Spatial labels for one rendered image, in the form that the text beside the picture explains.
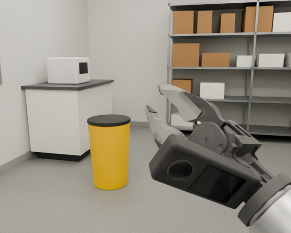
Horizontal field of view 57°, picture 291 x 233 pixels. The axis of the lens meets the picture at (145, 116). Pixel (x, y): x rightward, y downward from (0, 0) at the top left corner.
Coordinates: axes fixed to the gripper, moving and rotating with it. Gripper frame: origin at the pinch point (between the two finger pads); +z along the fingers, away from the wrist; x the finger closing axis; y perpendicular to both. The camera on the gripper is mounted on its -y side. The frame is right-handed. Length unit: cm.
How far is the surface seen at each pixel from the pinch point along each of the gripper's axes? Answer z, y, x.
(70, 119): 202, 135, -141
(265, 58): 158, 358, 24
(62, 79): 252, 135, -118
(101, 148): 123, 121, -117
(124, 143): 118, 139, -105
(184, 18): 261, 279, 14
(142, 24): 337, 279, -28
